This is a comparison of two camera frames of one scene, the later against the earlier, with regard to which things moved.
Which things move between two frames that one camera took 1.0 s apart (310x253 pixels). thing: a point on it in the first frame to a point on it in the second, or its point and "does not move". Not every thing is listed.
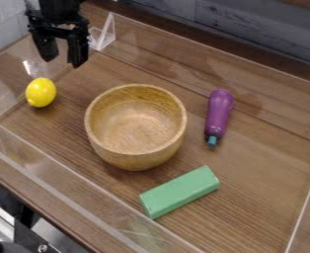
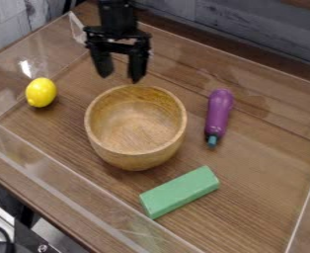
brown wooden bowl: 136,124 does not move
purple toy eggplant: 220,105 does not move
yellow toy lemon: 41,92 does not move
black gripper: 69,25 to 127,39
